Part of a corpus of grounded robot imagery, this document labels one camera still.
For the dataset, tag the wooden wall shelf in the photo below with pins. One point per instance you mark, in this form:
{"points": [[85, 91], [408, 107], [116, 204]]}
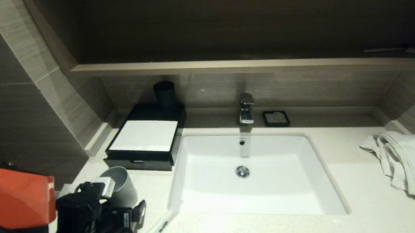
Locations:
{"points": [[226, 66]]}

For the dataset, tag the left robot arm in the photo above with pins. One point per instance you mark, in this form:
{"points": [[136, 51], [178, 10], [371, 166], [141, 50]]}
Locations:
{"points": [[17, 193]]}

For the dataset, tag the white ceramic sink basin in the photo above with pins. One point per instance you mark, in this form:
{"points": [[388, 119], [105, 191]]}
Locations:
{"points": [[287, 176]]}

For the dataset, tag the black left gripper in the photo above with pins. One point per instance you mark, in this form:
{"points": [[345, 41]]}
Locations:
{"points": [[116, 223]]}

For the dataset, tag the round white soap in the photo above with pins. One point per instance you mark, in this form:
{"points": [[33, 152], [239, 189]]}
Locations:
{"points": [[278, 117]]}

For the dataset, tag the grey plastic cup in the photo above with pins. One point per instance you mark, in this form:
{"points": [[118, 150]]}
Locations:
{"points": [[125, 186]]}

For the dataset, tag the black square soap dish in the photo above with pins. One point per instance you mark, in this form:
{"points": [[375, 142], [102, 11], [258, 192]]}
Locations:
{"points": [[266, 123]]}

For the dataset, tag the chrome sink drain plug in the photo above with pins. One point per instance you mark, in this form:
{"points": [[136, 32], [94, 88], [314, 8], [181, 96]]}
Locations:
{"points": [[242, 171]]}

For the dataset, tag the black plastic cup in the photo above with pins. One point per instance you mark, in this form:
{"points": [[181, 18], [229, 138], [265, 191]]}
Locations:
{"points": [[164, 95]]}

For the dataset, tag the wrapped toothbrush with green mark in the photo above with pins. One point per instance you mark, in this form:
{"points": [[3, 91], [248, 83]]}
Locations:
{"points": [[160, 227]]}

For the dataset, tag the white crumpled towel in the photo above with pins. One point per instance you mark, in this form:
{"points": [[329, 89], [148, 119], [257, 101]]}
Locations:
{"points": [[412, 161]]}

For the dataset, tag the black drawer amenity box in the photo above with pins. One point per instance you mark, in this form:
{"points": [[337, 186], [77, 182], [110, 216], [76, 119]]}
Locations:
{"points": [[145, 162]]}

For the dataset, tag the chrome faucet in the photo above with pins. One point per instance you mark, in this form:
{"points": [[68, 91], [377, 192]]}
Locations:
{"points": [[246, 110]]}

